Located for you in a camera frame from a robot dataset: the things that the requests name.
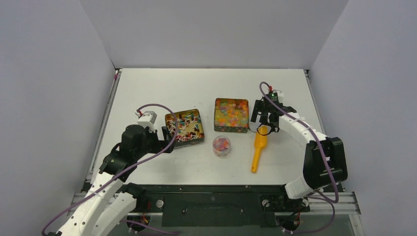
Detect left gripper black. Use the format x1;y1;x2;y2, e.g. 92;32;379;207
135;126;176;159

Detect tin box of lollipops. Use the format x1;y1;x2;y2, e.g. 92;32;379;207
165;109;205;148

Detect orange plastic scoop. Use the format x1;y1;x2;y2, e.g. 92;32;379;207
251;133;268;173

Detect tin box of gummy candies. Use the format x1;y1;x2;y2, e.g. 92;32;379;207
213;98;249;133

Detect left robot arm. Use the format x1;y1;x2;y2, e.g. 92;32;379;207
42;122;176;236

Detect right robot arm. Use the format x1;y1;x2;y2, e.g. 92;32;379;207
251;90;348;211

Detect clear plastic round container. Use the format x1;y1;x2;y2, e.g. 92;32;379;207
212;136;231;157

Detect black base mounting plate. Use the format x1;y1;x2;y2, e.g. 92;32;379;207
111;183;324;228

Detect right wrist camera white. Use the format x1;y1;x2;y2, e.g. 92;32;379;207
269;89;284;103

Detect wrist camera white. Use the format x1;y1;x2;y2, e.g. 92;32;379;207
269;89;284;103
135;111;157;133

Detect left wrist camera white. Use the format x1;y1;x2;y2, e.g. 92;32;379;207
135;111;157;133

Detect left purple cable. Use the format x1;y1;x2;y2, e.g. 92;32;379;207
41;104;179;236

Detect purple cable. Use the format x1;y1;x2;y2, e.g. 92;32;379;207
259;81;339;235
41;104;179;236

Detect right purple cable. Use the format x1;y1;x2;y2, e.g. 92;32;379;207
259;81;339;235

